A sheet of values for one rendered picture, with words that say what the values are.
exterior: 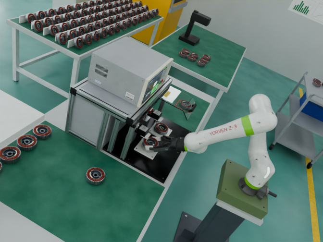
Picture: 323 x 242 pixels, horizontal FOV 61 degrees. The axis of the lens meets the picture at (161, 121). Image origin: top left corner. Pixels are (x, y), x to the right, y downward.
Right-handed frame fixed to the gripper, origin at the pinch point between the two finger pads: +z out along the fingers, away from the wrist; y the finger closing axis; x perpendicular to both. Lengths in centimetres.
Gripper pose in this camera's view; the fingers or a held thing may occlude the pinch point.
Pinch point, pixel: (151, 142)
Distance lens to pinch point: 192.0
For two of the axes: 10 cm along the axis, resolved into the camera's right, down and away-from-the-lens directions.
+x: -1.9, -8.8, -4.3
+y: 3.7, -4.7, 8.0
